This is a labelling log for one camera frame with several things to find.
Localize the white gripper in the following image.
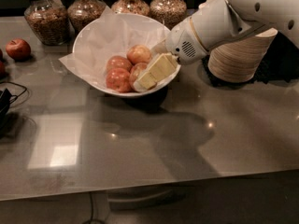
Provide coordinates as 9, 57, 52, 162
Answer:
133, 17, 208, 92

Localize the red apple at left edge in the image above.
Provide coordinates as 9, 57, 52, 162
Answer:
0, 49, 6, 77

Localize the red apple on table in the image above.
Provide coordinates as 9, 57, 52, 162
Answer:
6, 38, 31, 61

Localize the front left red apple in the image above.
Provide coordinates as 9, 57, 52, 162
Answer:
106, 68, 132, 93

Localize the glass cereal jar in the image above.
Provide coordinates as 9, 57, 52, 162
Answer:
111, 0, 150, 16
24, 0, 70, 46
67, 0, 107, 33
149, 0, 187, 29

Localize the far left glass cereal jar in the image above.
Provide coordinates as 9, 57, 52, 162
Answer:
24, 0, 70, 46

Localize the yellow-red apple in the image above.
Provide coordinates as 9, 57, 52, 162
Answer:
129, 63, 147, 87
126, 45, 151, 64

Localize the black device with cable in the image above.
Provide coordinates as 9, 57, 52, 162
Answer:
0, 81, 28, 133

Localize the back left red apple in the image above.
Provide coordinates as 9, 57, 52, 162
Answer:
106, 55, 133, 71

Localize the black mat under stacks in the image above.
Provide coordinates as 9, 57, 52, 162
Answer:
202, 33, 299, 87

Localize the white bowl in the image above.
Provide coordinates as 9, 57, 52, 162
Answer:
72, 13, 181, 99

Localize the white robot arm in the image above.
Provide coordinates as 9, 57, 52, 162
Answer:
150, 0, 299, 65

